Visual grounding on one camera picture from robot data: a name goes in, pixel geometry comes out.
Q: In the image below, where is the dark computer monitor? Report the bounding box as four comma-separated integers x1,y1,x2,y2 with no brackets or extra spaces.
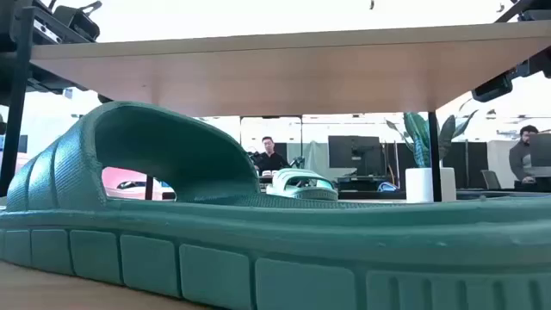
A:
529,133,551,169

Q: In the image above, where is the white plant pot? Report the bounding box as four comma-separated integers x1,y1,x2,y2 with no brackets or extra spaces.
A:
405,166,457,203

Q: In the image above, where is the dark wall picture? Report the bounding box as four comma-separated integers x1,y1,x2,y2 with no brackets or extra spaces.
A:
0,134,28,154

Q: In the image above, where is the grey office chair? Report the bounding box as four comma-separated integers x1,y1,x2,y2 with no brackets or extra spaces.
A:
480,169,502,190

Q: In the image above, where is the green leafy plant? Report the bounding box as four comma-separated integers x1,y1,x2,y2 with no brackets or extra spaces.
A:
386,109,479,169

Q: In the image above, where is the black computer monitor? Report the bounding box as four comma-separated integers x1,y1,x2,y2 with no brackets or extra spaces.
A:
327,135,382,170

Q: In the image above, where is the person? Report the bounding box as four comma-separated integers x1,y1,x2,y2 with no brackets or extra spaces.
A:
508,124,542,190
253,136,290,177

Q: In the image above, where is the wooden shelf with black frame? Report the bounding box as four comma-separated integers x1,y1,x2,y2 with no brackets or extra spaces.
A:
0,6,551,203

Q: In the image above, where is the green foam slide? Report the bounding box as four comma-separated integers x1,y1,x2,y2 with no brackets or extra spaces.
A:
265,168,339,202
0,101,551,310

